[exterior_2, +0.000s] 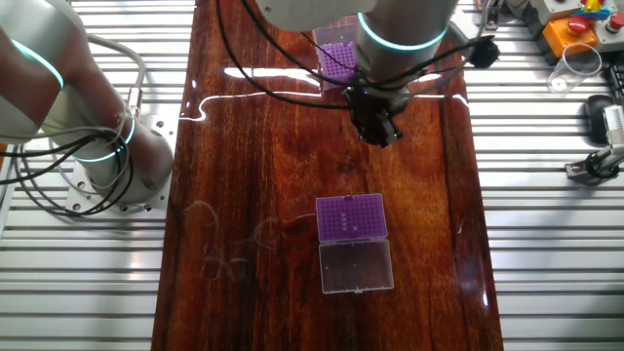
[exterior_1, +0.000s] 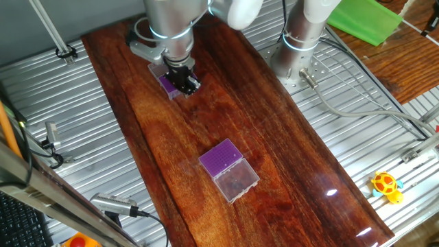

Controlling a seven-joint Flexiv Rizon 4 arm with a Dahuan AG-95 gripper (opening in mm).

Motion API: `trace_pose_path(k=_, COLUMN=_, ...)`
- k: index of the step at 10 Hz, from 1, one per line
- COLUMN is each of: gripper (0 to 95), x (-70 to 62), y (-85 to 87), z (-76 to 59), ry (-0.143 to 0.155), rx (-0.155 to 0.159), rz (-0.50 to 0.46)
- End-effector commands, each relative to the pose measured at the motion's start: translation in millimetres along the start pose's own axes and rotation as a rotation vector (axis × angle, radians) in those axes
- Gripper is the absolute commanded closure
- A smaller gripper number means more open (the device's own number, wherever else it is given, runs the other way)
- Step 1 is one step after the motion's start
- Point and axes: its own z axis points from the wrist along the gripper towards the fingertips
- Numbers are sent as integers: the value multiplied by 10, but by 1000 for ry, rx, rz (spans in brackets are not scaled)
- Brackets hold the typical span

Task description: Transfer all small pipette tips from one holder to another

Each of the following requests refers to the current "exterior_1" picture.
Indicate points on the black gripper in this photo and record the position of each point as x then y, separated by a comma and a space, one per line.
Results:
179, 74

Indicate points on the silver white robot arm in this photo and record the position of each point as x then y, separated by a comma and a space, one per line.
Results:
171, 20

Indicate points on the purple pipette tip box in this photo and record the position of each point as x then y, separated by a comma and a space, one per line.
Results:
167, 85
221, 158

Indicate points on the dark wooden board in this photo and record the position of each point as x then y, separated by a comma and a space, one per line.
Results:
274, 154

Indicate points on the green cloth flag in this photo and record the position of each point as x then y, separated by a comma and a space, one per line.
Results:
363, 20

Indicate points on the orange tube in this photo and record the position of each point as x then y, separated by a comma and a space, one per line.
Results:
7, 132

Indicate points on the orange emergency stop button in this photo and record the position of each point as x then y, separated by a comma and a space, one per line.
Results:
79, 241

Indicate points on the black keyboard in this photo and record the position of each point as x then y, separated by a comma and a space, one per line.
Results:
20, 226

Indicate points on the yellow orange turtle toy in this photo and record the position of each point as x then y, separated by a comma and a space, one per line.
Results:
385, 185

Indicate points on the black handheld tool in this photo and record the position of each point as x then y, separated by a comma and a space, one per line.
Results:
432, 20

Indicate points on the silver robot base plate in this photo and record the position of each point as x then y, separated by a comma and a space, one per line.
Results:
319, 68

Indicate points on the silver ribbed camera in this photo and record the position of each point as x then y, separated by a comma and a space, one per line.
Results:
113, 204

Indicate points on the small grey camera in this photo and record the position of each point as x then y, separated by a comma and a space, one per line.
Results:
52, 133

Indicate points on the black camera stand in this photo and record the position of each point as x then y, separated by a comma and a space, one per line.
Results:
113, 219

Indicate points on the large aluminium frame beam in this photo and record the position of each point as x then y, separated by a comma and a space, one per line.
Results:
51, 202

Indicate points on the aluminium strut with bracket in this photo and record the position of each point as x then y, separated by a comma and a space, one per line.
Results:
409, 156

